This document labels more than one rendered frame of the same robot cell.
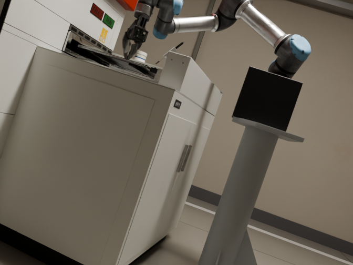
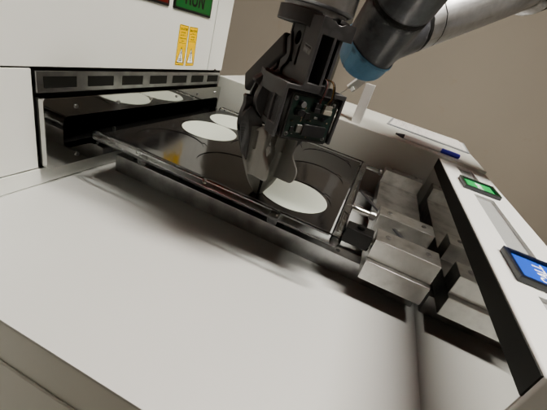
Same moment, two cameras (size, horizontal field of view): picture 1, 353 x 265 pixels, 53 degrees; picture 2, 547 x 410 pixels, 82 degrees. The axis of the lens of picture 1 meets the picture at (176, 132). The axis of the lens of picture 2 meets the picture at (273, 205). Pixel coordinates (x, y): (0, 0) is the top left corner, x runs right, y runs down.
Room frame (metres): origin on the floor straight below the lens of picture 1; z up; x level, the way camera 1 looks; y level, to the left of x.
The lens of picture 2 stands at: (1.26, 0.32, 1.08)
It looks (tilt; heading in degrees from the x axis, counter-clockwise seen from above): 27 degrees down; 357
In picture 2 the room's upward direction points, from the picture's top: 18 degrees clockwise
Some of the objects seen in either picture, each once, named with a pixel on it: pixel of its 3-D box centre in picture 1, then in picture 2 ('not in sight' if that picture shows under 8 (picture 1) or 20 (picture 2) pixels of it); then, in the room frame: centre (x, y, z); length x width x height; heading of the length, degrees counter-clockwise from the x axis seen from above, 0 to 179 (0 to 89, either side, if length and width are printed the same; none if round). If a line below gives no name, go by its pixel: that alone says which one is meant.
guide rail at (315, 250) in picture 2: (123, 74); (252, 220); (1.67, 0.32, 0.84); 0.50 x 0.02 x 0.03; 75
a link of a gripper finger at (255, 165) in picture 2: (127, 49); (260, 165); (1.62, 0.33, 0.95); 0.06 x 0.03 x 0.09; 29
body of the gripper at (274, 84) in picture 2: (138, 28); (299, 78); (1.62, 0.31, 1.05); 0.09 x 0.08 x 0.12; 29
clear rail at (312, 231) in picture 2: (111, 55); (206, 184); (1.63, 0.39, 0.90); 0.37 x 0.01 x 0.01; 75
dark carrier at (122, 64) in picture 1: (126, 65); (258, 152); (1.80, 0.35, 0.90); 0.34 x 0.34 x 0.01; 75
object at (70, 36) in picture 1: (90, 53); (155, 115); (1.84, 0.55, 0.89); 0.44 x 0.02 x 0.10; 165
